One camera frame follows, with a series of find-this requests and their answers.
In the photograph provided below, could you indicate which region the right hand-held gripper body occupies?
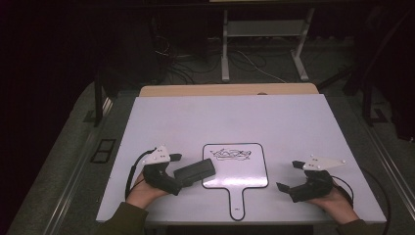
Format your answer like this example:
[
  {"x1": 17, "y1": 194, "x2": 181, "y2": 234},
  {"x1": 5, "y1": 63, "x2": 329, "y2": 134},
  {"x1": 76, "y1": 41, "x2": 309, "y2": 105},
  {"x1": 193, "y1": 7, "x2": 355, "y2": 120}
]
[{"x1": 288, "y1": 155, "x2": 347, "y2": 204}]

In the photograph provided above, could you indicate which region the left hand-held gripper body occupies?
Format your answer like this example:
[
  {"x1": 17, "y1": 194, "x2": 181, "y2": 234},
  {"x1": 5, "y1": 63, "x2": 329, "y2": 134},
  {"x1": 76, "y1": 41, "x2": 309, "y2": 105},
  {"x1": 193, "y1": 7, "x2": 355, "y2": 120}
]
[{"x1": 142, "y1": 145, "x2": 183, "y2": 197}]

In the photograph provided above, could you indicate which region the black whiteboard eraser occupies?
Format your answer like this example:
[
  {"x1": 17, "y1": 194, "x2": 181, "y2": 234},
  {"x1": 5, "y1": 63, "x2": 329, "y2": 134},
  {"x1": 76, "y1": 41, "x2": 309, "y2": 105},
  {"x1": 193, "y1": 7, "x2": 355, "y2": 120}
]
[{"x1": 173, "y1": 158, "x2": 216, "y2": 188}]

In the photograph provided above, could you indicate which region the small white handled whiteboard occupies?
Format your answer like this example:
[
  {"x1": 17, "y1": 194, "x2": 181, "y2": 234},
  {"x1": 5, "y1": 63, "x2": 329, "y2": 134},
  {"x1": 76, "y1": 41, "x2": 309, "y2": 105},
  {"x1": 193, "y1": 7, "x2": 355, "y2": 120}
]
[{"x1": 201, "y1": 142, "x2": 270, "y2": 222}]

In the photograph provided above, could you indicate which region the person's left hand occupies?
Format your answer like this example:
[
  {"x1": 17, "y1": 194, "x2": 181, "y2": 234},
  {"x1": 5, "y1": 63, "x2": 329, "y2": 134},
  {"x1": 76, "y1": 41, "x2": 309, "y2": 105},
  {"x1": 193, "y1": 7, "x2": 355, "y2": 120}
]
[{"x1": 125, "y1": 171, "x2": 170, "y2": 210}]

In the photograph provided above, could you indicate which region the person's right hand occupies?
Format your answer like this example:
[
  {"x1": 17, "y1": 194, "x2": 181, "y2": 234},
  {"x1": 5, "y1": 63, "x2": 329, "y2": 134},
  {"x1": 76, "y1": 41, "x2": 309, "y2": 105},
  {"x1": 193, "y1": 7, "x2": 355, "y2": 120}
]
[{"x1": 306, "y1": 184, "x2": 360, "y2": 225}]

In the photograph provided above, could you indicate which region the white metal stand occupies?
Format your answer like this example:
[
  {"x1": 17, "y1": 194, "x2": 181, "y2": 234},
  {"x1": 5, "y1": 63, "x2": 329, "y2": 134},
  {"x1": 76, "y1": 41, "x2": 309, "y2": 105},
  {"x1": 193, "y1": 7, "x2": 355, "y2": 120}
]
[{"x1": 220, "y1": 8, "x2": 316, "y2": 83}]

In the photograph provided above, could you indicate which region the black floor socket frame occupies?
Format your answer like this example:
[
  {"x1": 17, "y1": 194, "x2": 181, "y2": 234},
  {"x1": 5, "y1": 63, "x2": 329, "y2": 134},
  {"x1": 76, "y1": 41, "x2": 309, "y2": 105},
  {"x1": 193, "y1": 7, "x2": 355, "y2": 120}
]
[{"x1": 90, "y1": 138, "x2": 117, "y2": 165}]

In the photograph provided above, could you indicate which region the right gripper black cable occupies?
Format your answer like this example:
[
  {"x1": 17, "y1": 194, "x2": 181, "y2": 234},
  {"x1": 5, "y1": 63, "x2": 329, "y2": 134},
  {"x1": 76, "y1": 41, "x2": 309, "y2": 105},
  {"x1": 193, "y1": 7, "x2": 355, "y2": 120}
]
[{"x1": 330, "y1": 166, "x2": 392, "y2": 235}]

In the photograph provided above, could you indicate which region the tangle of black floor cables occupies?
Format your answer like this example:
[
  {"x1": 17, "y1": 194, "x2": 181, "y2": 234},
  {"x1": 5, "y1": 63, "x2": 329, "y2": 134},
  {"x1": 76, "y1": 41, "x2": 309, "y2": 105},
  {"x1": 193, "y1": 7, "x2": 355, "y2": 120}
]
[{"x1": 153, "y1": 33, "x2": 226, "y2": 85}]

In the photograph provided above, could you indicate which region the white floor cable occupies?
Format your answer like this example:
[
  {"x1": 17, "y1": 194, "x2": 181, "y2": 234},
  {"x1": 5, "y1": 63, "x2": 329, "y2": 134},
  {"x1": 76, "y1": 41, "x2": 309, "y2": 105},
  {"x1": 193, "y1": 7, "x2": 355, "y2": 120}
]
[{"x1": 234, "y1": 48, "x2": 288, "y2": 84}]

